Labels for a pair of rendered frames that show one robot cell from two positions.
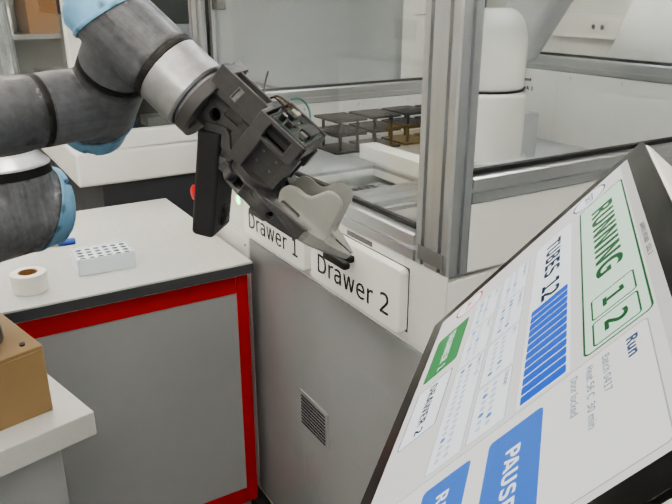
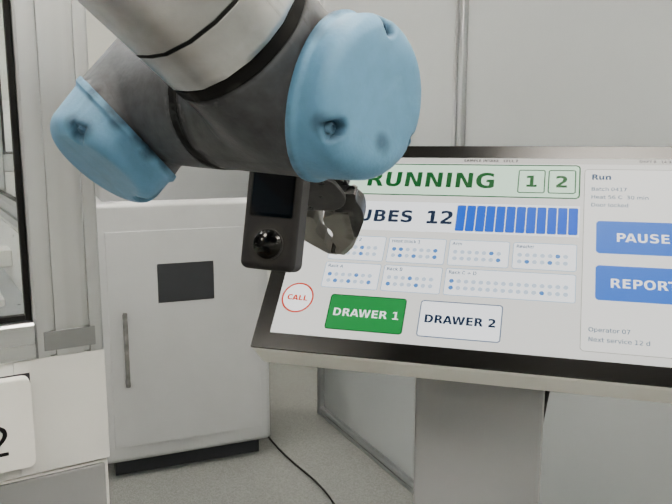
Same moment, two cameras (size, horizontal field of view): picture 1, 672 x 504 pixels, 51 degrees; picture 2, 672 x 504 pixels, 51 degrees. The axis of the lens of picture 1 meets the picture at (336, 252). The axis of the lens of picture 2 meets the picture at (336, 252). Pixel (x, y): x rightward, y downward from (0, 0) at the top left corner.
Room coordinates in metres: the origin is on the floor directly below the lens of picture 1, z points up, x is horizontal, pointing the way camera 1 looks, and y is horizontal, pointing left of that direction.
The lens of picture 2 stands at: (0.65, 0.69, 1.20)
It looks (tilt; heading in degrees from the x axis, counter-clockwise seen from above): 9 degrees down; 270
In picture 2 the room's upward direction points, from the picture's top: straight up
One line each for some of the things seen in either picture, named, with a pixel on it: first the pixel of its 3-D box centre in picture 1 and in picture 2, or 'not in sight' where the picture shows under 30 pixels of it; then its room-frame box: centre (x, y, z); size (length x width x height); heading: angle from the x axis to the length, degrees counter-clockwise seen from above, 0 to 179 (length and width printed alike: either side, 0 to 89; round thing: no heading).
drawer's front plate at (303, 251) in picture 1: (275, 225); not in sight; (1.41, 0.13, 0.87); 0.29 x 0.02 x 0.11; 31
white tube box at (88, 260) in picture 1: (103, 257); not in sight; (1.47, 0.52, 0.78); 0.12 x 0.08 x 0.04; 119
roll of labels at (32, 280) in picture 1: (29, 281); not in sight; (1.33, 0.63, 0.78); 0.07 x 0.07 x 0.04
